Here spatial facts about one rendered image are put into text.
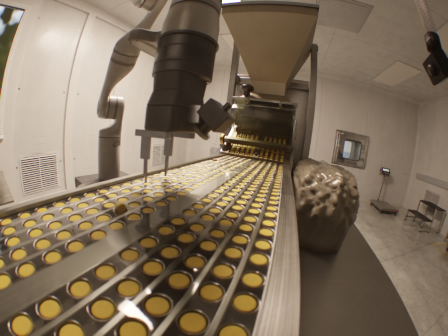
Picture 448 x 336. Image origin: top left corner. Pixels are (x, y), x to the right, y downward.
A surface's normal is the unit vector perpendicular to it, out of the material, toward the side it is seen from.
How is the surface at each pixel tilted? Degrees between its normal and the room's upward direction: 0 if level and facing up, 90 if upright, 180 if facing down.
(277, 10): 90
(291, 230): 0
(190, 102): 87
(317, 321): 0
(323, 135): 90
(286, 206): 0
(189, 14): 88
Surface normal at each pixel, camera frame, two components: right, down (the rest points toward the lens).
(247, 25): -0.34, 0.58
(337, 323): 0.12, -0.98
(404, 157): -0.32, 0.15
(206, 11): 0.59, 0.07
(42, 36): 0.94, 0.17
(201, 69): 0.70, 0.22
